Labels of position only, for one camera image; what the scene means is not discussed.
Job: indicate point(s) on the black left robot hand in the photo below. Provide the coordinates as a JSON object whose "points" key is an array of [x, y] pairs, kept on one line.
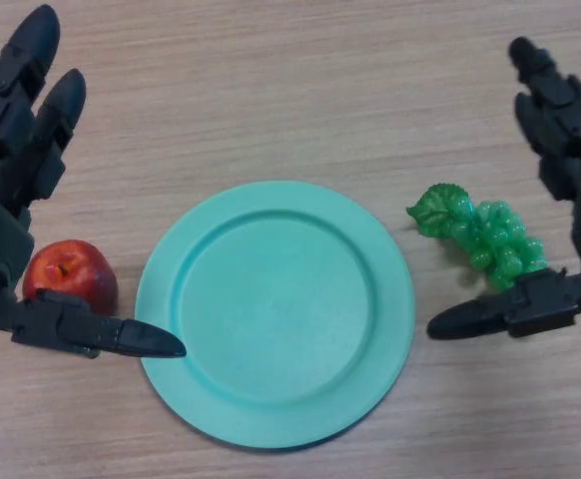
{"points": [[6, 125]]}

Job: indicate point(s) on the green grapes bunch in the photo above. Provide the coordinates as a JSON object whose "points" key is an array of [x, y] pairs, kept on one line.
{"points": [[495, 239]]}

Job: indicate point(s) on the teal round plate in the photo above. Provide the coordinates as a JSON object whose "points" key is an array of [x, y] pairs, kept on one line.
{"points": [[275, 309]]}

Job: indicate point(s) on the red apple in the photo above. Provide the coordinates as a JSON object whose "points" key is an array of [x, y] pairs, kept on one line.
{"points": [[71, 272]]}

